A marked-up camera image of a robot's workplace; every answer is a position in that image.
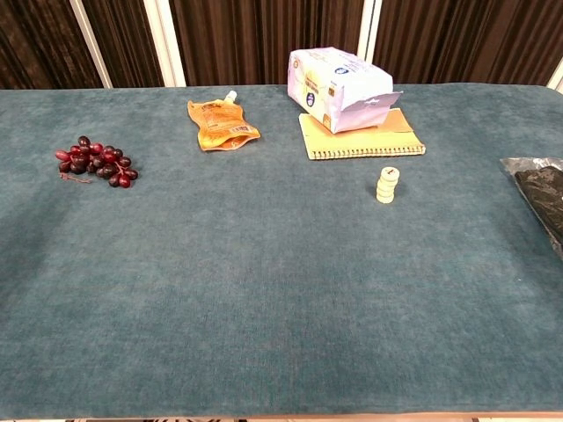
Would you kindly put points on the teal table cloth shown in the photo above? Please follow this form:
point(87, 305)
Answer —
point(220, 285)

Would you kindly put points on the kraft spiral notebook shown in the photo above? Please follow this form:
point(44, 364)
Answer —
point(352, 143)

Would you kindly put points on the orange spout pouch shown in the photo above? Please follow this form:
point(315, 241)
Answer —
point(220, 125)

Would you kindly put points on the white blue tissue pack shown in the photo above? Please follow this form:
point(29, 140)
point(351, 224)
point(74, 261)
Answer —
point(334, 83)

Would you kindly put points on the dark brown curtain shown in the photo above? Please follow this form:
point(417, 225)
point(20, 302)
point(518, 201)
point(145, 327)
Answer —
point(264, 39)

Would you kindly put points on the dark red grape bunch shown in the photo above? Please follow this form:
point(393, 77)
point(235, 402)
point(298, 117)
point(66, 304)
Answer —
point(94, 160)

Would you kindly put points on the black gloves in plastic bag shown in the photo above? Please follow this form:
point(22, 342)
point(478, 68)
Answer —
point(543, 189)

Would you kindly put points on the white frame post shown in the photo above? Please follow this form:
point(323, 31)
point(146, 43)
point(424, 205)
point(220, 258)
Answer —
point(92, 44)
point(557, 77)
point(165, 44)
point(369, 26)

